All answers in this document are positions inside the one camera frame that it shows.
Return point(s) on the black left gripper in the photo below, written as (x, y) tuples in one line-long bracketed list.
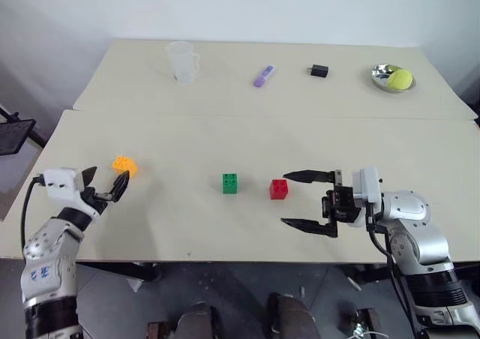
[(93, 198)]

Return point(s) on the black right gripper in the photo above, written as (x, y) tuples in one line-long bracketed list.
[(341, 204)]

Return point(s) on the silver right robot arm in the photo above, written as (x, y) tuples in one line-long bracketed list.
[(423, 241)]

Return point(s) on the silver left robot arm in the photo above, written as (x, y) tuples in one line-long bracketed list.
[(45, 256)]

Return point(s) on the yellow studded cube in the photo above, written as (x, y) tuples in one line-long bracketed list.
[(125, 165)]

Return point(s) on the red studded cube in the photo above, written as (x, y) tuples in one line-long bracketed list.
[(279, 189)]

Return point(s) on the green studded cube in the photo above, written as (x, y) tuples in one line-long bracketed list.
[(230, 183)]

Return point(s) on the black tablet on stand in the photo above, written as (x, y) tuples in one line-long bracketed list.
[(15, 134)]

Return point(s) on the black power adapter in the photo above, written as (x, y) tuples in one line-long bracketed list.
[(318, 71)]

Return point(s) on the purple handheld device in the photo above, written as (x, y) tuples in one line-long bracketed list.
[(263, 77)]

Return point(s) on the brown wooden block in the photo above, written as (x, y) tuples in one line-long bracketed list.
[(156, 330), (369, 324)]

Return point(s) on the clear plastic measuring cup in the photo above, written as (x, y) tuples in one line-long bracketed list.
[(182, 63)]

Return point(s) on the shiny metal bowl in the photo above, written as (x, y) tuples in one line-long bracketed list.
[(380, 75)]

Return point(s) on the yellow tennis ball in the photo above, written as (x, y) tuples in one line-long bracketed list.
[(399, 80)]

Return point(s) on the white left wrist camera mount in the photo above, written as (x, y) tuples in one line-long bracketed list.
[(60, 183)]

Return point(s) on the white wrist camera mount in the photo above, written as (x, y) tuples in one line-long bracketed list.
[(60, 183), (365, 185)]

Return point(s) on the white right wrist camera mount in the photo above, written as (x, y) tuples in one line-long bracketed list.
[(365, 185)]

